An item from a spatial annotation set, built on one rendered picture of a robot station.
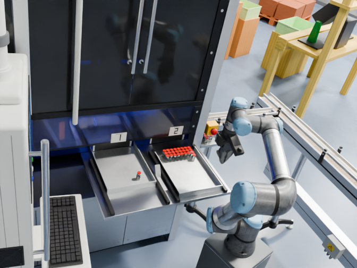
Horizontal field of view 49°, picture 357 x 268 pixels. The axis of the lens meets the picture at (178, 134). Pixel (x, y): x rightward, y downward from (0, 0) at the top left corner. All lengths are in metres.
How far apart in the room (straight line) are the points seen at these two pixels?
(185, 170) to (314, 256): 1.50
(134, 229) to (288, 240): 1.28
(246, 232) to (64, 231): 0.83
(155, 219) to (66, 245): 1.01
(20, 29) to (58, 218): 0.85
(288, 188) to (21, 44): 1.19
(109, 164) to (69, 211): 0.35
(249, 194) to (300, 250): 1.92
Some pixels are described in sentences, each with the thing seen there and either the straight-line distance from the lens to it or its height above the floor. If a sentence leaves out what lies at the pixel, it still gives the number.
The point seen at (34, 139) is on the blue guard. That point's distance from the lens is 1.99.
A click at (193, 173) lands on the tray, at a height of 0.88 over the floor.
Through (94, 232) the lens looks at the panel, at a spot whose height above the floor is 0.29.
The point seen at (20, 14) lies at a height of 1.68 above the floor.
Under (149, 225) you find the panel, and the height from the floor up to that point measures 0.23.
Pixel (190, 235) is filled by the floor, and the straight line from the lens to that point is 3.05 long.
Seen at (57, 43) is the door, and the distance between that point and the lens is 1.76.
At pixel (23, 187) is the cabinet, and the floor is 1.30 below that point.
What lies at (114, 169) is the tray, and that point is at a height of 0.88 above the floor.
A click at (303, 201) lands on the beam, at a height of 0.54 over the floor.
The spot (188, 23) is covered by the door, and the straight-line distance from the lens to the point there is 1.92.
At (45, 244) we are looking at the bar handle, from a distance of 1.64.
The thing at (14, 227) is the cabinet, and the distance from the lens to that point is 1.55.
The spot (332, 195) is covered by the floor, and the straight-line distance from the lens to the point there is 3.96.
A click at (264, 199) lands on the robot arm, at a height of 1.36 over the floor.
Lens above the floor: 2.27
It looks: 35 degrees down
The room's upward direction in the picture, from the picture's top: 13 degrees clockwise
